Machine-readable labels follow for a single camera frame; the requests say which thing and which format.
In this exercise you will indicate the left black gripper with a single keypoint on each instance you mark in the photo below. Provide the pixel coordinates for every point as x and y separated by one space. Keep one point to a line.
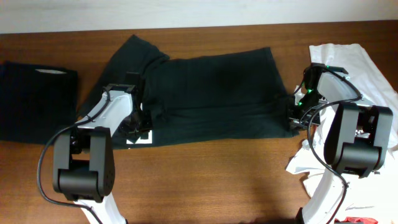
147 121

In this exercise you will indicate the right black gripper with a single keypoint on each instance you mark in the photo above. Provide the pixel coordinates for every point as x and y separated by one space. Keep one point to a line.
294 119

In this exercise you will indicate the dark green t-shirt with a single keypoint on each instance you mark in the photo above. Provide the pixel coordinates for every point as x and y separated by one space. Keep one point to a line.
231 96

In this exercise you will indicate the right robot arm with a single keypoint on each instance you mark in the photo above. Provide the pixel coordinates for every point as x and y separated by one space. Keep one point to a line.
356 143

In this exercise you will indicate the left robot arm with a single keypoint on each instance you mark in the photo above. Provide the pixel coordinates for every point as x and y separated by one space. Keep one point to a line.
83 161

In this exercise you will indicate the white t-shirt pile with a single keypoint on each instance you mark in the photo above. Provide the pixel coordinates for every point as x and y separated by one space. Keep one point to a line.
376 195

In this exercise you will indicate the folded black garment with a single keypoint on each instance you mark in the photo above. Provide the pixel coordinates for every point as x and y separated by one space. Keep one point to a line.
36 101

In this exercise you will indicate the red object at edge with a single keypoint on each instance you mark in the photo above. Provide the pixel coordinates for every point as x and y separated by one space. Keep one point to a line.
357 220

